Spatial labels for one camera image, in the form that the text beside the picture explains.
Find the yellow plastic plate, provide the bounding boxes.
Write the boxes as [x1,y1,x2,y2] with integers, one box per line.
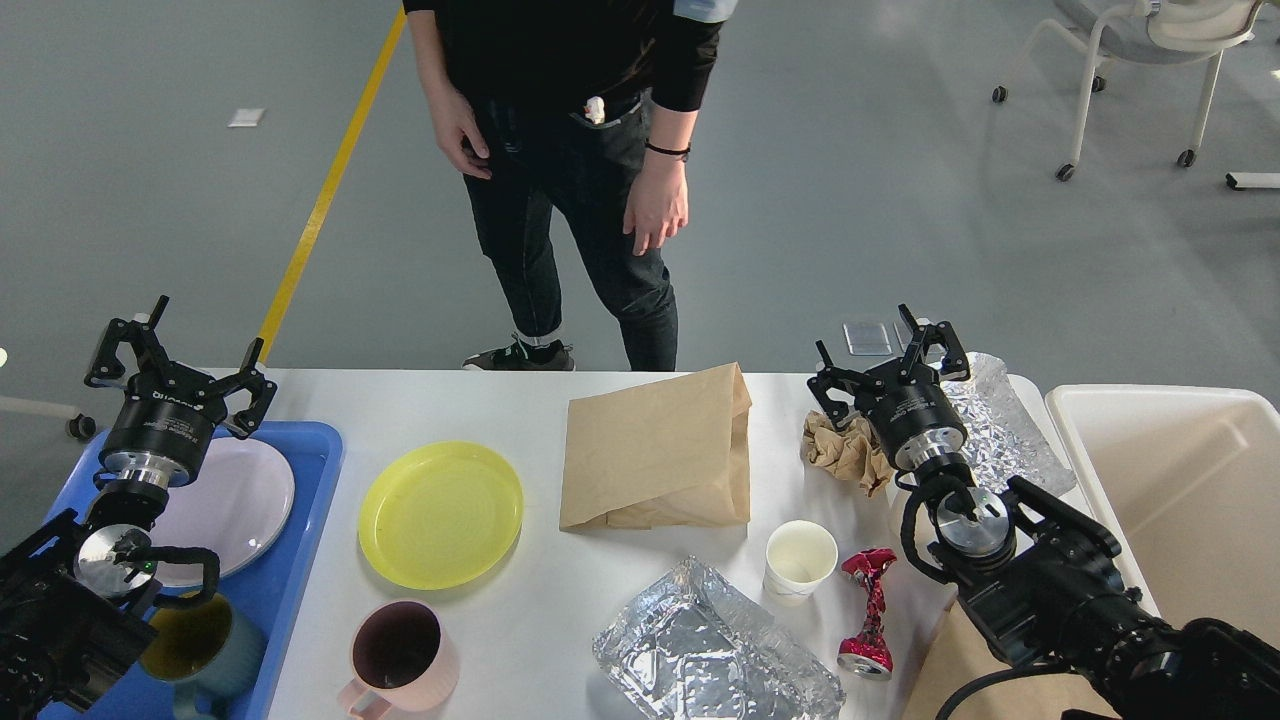
[357,441,524,591]

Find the crushed red can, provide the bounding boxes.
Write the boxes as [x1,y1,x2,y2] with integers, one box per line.
[837,547,897,682]

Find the brown paper bag under arm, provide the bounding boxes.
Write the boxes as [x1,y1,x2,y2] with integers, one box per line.
[902,601,1117,719]

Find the brown paper bag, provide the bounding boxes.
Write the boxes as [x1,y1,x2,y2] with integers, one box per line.
[559,363,753,530]

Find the person's right hand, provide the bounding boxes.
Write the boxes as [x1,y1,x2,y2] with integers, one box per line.
[425,83,492,181]

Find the beige plastic bin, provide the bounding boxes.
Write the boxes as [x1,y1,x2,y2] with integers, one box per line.
[1046,384,1279,644]

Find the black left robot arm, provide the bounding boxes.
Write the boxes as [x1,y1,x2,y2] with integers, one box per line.
[1,296,276,719]

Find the teal mug yellow inside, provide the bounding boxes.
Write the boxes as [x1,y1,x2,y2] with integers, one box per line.
[140,594,268,719]

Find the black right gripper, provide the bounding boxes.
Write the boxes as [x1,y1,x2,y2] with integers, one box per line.
[806,304,972,471]

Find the floor socket plate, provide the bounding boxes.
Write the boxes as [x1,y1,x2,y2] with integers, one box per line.
[844,322,893,357]

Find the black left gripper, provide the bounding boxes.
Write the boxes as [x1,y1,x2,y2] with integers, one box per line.
[84,295,278,487]

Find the white office chair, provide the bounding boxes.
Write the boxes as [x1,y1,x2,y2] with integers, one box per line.
[991,1,1263,182]

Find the crumpled brown paper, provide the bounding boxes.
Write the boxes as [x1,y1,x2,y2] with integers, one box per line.
[800,411,896,497]

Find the person in black clothes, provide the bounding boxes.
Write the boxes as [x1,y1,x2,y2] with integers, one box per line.
[402,1,737,372]

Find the person's left hand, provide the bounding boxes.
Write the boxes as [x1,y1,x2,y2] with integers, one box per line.
[623,149,690,258]

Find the white chair leg right edge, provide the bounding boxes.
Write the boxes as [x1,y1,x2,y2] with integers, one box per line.
[1225,170,1280,191]

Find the crumpled foil sheet right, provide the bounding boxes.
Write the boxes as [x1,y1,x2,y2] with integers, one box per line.
[941,352,1076,497]

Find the white paper cup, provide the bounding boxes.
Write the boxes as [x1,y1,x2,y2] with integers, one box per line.
[762,520,838,606]

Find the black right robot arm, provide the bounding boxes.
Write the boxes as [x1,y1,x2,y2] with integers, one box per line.
[806,306,1279,719]

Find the pink mug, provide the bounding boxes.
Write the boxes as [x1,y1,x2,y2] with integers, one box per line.
[337,600,460,719]

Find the foil tray front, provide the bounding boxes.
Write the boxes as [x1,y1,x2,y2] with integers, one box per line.
[591,556,846,719]

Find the yellow floor tape line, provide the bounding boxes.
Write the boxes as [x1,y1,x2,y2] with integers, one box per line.
[259,6,406,363]

